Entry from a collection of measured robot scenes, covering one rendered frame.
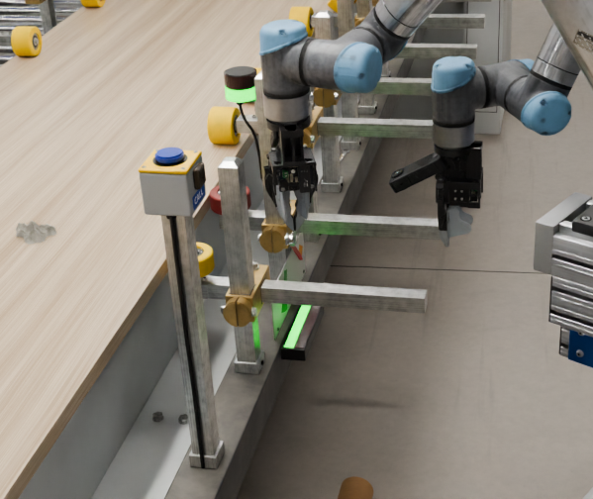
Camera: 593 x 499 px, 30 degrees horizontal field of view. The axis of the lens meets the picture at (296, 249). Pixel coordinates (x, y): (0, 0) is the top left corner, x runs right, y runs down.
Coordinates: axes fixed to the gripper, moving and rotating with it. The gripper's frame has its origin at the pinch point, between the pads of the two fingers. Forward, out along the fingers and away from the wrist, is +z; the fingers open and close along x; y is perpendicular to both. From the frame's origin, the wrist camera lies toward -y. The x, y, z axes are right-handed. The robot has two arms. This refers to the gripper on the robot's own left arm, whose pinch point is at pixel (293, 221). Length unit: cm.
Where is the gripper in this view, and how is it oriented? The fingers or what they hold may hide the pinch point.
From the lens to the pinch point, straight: 188.8
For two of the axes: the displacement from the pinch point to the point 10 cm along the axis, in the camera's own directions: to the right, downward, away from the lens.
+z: 0.6, 8.8, 4.7
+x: 9.9, -1.1, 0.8
